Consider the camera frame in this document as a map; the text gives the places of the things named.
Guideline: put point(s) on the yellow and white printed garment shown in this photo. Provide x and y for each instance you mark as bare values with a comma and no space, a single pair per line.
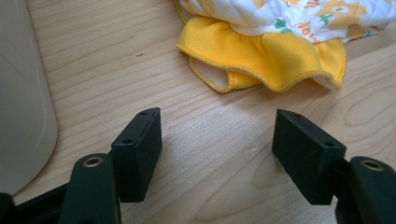
264,53

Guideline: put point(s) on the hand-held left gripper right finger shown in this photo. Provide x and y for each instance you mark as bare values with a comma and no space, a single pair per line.
306,155

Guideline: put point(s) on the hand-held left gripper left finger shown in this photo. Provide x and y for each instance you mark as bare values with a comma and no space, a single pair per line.
137,155

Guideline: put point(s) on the beige plastic container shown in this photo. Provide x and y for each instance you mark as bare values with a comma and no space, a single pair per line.
21,93

